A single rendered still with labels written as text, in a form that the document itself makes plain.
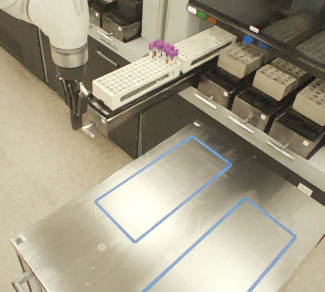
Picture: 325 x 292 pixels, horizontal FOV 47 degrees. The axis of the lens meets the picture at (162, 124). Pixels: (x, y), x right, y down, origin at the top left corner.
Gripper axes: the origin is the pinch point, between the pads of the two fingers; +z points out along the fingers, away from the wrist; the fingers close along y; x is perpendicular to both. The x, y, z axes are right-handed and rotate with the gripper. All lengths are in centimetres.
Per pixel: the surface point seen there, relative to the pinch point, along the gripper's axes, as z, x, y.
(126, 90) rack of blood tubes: -6.4, -14.9, -4.8
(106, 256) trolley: -1.8, 20.8, -40.5
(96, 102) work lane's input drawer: -1.6, -8.0, 1.0
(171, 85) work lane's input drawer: -0.4, -33.8, -6.3
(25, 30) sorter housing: 40, -46, 122
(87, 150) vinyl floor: 80, -37, 52
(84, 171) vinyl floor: 80, -27, 41
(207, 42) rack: -6, -57, -1
